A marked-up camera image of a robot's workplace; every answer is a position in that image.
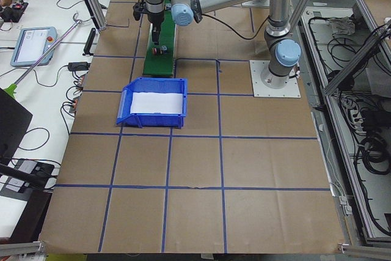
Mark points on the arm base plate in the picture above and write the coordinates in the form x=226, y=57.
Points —
x=266, y=85

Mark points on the teach pendant tablet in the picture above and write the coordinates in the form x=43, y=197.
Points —
x=31, y=44

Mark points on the reacher grabber tool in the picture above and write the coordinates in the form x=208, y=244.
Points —
x=77, y=21

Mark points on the left blue plastic bin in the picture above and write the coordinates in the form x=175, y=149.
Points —
x=158, y=85

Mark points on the green conveyor belt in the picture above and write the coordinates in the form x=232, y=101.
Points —
x=162, y=65

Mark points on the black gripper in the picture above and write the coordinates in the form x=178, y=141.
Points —
x=155, y=19

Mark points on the black power adapter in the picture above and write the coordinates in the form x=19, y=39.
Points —
x=78, y=66

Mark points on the white foam pad left bin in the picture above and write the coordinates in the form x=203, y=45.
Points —
x=152, y=102

